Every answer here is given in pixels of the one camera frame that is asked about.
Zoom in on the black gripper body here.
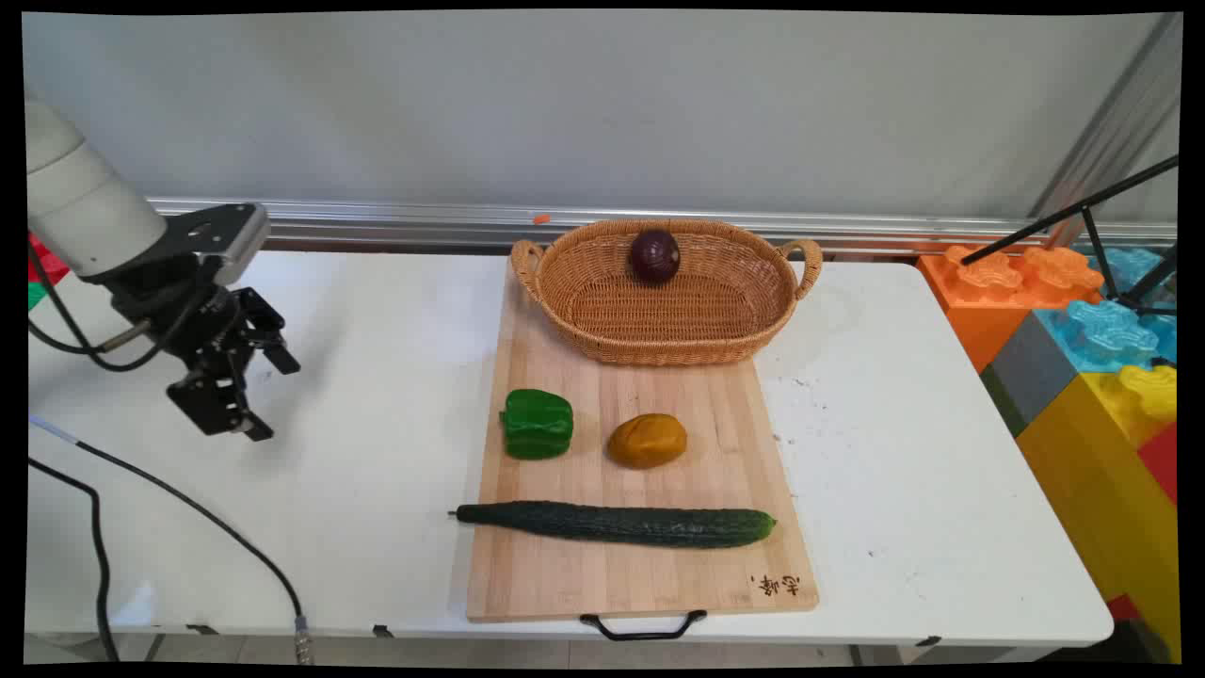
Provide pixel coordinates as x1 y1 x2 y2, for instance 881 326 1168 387
111 256 253 381

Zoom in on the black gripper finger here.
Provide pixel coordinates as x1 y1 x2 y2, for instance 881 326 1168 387
235 287 302 376
168 369 275 443

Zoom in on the red and green block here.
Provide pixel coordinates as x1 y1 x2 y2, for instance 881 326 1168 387
26 235 71 314

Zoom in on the green bell pepper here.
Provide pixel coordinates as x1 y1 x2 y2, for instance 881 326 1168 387
500 388 575 461

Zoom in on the purple red onion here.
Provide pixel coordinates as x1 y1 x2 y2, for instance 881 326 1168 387
629 229 682 285

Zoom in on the yellow-brown potato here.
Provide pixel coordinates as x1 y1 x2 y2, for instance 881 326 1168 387
606 412 688 470

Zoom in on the woven wicker basket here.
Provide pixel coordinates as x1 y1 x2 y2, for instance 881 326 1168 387
510 218 824 367

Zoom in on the long dark green cucumber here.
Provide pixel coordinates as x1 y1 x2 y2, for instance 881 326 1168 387
448 501 779 550

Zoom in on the wooden cutting board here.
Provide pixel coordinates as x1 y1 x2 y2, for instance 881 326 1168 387
466 269 820 622

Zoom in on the orange giant building block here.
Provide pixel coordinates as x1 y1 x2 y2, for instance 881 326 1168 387
916 244 1105 375

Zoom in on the grey giant building block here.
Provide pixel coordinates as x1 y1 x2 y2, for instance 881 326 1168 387
979 311 1080 438

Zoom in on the black tripod stand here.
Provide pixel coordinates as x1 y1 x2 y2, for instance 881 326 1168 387
960 155 1180 317

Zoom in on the blue giant building block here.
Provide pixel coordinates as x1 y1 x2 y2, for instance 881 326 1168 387
1034 247 1180 374

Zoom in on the yellow giant building block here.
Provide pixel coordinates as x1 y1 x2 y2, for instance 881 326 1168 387
1015 363 1181 664

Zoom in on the red giant building block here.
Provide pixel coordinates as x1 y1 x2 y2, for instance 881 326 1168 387
1136 421 1180 506

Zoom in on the black cable with metal plug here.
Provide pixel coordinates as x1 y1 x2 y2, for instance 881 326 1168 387
26 414 315 666

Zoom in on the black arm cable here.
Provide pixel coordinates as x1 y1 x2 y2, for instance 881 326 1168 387
26 231 203 374

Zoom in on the thin black cable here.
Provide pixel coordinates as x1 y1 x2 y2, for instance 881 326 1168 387
26 458 121 664

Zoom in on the aluminium rail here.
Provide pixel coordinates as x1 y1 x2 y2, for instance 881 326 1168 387
146 196 1178 255

